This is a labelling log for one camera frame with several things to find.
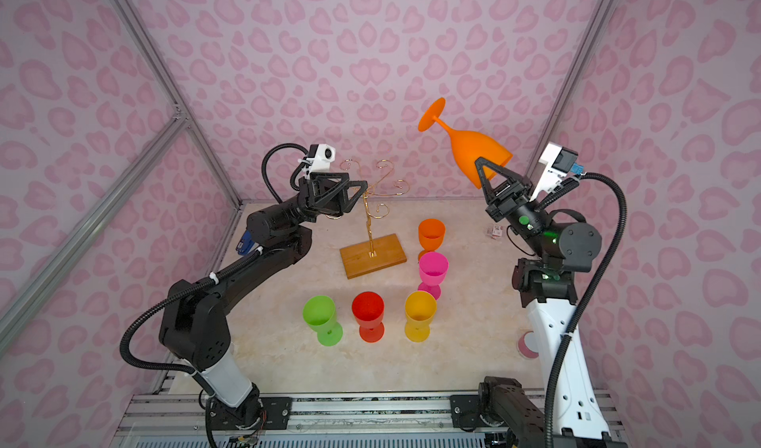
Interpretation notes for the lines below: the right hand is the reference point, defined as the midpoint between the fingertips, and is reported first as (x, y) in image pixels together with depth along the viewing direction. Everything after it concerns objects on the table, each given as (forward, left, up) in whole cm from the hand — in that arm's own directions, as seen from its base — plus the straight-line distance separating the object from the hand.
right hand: (473, 168), depth 50 cm
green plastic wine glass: (-6, +34, -45) cm, 57 cm away
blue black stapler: (+20, +66, -51) cm, 86 cm away
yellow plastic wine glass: (-5, +7, -45) cm, 46 cm away
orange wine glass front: (+18, +3, -41) cm, 45 cm away
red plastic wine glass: (-8, +20, -39) cm, 45 cm away
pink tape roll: (-13, -21, -51) cm, 57 cm away
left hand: (-2, +21, -3) cm, 21 cm away
